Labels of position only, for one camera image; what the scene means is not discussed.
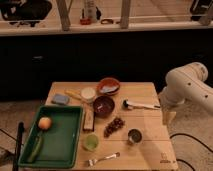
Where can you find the dark metal cup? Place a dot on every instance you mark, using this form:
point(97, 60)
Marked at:
point(134, 136)

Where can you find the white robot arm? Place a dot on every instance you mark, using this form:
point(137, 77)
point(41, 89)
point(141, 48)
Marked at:
point(185, 83)

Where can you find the green plastic tray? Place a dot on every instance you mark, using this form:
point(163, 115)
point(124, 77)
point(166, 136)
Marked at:
point(60, 141)

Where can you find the orange bowl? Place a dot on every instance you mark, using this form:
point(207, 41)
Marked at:
point(108, 86)

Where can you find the white cup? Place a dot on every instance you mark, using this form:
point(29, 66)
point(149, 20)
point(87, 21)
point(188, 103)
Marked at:
point(88, 94)

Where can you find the dark red bowl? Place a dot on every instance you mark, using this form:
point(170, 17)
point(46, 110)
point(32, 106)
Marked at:
point(103, 106)

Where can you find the wooden block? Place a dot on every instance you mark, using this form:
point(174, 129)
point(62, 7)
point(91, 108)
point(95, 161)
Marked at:
point(88, 124)

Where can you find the yellow banana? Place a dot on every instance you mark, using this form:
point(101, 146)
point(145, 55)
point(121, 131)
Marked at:
point(73, 94)

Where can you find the bunch of dark grapes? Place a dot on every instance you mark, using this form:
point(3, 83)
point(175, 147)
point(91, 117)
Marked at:
point(116, 124)

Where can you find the blue sponge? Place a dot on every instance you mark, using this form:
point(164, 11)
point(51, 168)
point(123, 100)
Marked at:
point(60, 99)

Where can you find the wooden folding table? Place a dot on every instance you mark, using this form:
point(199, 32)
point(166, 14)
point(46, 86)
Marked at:
point(153, 153)

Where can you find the green plastic cup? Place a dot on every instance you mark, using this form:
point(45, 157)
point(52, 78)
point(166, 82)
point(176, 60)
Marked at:
point(90, 142)

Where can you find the red round object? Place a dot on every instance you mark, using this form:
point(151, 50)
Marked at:
point(85, 21)

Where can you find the orange fruit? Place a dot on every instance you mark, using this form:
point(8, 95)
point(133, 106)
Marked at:
point(44, 123)

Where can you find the silver fork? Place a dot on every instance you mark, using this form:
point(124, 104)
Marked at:
point(92, 162)

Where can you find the white bottle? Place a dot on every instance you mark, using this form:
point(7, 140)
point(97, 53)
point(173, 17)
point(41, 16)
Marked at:
point(90, 10)

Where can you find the green cucumber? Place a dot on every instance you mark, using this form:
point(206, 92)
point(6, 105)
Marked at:
point(36, 149)

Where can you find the black pole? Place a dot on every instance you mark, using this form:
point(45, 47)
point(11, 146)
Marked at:
point(18, 146)

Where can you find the black office chair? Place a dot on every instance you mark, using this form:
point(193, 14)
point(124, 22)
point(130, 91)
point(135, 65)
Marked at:
point(30, 12)

